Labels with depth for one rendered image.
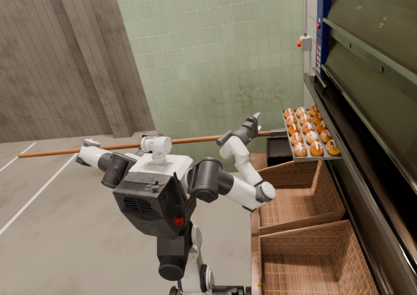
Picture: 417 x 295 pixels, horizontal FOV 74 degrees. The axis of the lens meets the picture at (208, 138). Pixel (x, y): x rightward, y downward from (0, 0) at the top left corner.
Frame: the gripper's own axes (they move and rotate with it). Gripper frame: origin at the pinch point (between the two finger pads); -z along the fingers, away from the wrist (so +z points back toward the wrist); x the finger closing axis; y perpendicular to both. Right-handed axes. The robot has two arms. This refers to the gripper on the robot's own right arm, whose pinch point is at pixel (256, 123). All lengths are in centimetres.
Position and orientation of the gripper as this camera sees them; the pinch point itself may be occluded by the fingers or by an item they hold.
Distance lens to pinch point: 146.1
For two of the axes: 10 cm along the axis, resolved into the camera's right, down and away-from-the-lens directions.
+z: -6.3, 5.3, -5.7
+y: 7.6, 2.7, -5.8
